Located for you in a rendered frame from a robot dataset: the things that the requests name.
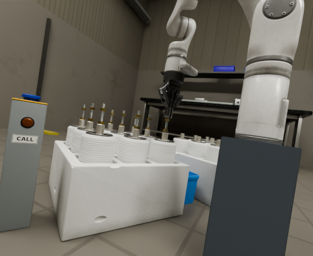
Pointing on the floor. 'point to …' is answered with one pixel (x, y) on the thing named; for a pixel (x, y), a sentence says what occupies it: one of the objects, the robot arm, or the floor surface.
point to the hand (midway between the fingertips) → (168, 112)
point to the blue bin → (193, 178)
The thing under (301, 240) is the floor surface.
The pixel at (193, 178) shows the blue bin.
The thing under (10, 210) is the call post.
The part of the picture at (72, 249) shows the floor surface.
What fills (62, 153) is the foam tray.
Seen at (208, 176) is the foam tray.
